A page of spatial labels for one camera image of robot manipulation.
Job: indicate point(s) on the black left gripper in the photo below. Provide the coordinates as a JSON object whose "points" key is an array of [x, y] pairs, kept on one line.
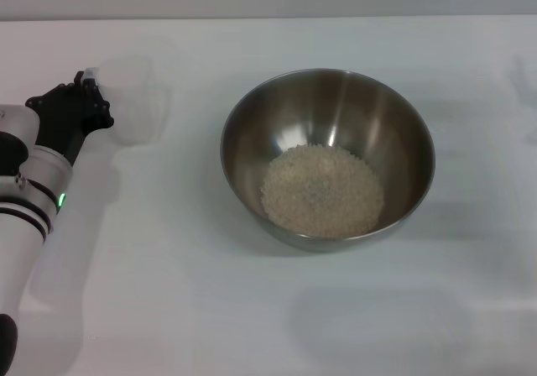
{"points": [[63, 132]]}

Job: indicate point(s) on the stainless steel mixing bowl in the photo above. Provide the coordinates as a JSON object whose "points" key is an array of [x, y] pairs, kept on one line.
{"points": [[327, 111]]}

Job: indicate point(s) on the clear plastic measuring cup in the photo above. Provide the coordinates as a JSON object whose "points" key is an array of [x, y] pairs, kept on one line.
{"points": [[134, 99]]}

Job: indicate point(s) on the white rice grains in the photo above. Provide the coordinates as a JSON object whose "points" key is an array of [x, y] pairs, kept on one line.
{"points": [[323, 191]]}

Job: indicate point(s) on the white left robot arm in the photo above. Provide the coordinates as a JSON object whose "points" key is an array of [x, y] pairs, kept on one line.
{"points": [[29, 200]]}

